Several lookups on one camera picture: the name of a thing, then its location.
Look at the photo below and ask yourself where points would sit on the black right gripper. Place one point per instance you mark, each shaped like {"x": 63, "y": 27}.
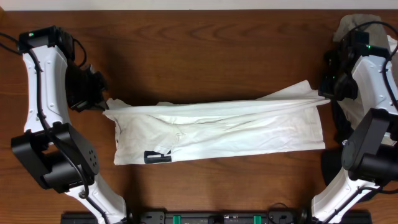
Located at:
{"x": 325, "y": 90}

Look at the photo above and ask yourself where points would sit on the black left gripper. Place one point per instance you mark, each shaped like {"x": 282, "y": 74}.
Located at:
{"x": 88, "y": 101}

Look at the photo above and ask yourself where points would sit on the white t-shirt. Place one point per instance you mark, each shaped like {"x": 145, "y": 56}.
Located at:
{"x": 287, "y": 120}

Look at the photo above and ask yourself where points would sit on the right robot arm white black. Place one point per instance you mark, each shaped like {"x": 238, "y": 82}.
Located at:
{"x": 360, "y": 82}

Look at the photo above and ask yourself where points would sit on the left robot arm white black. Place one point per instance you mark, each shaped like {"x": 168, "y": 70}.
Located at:
{"x": 53, "y": 152}

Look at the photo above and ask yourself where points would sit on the grey khaki garment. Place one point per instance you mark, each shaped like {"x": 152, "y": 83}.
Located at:
{"x": 377, "y": 33}

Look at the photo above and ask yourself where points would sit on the white garment in pile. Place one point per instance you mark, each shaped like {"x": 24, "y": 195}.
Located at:
{"x": 392, "y": 43}

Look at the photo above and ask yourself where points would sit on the black garment with logo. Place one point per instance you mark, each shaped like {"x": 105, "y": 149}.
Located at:
{"x": 331, "y": 158}

